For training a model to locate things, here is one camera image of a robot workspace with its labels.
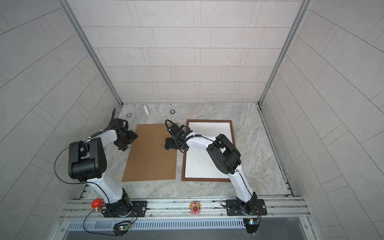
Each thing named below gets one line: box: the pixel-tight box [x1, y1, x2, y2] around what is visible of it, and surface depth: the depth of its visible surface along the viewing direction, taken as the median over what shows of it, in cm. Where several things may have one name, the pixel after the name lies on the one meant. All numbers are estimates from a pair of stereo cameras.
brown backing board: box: [121, 124, 178, 182], surface depth 88 cm
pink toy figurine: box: [189, 200, 202, 215], surface depth 71 cm
